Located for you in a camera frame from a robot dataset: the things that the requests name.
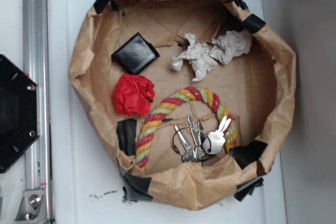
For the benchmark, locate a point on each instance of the black square box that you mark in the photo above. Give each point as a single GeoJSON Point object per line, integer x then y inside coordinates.
{"type": "Point", "coordinates": [135, 55]}

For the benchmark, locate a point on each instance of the crumpled red paper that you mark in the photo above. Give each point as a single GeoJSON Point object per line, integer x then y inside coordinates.
{"type": "Point", "coordinates": [133, 95]}

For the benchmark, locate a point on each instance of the silver key bunch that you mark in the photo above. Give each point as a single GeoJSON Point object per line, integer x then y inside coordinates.
{"type": "Point", "coordinates": [207, 145]}

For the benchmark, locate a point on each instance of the crumpled white paper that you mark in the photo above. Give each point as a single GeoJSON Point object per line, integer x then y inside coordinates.
{"type": "Point", "coordinates": [204, 59]}

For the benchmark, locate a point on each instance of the brown paper bag bin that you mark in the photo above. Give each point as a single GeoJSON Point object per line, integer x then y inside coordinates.
{"type": "Point", "coordinates": [256, 90]}

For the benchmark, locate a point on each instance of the aluminium frame rail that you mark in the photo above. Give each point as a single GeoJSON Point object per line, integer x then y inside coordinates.
{"type": "Point", "coordinates": [36, 64]}

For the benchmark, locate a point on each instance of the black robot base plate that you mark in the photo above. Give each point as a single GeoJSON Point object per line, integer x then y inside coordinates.
{"type": "Point", "coordinates": [19, 118]}

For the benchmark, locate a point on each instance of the silver corner bracket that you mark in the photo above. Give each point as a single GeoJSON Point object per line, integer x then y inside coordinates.
{"type": "Point", "coordinates": [33, 207]}

